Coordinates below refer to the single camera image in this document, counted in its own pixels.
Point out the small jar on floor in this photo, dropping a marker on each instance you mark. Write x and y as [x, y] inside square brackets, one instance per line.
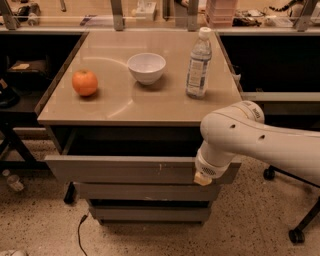
[13, 181]

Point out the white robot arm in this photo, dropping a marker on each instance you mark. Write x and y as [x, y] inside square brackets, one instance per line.
[239, 129]

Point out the clear plastic water bottle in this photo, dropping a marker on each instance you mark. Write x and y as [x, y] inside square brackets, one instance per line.
[200, 58]

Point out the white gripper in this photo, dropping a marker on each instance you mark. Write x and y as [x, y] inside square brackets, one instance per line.
[209, 169]

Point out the grey top drawer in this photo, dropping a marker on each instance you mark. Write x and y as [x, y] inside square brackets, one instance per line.
[132, 155]

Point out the orange fruit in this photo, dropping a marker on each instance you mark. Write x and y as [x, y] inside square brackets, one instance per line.
[84, 82]

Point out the black side table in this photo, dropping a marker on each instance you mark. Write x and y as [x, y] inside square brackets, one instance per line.
[23, 84]

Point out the grey middle drawer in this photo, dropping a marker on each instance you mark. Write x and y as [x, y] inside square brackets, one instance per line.
[147, 192]

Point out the pink stacked storage box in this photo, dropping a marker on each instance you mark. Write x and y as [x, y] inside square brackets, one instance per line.
[220, 13]

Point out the white bowl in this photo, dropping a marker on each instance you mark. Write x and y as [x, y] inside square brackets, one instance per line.
[146, 68]

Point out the grey drawer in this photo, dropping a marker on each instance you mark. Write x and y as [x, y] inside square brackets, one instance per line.
[147, 192]
[129, 214]
[132, 155]

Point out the grey bottom drawer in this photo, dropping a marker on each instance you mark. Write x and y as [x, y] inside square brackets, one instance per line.
[129, 214]

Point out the grey drawer cabinet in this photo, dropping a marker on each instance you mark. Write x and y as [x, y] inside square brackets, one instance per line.
[121, 101]

